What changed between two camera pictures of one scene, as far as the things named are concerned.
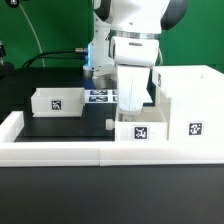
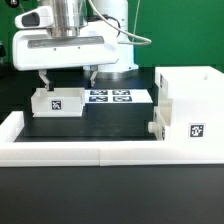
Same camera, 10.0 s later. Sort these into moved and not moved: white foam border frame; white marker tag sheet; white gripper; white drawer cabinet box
Moved: white gripper
Not moved: white marker tag sheet; white drawer cabinet box; white foam border frame
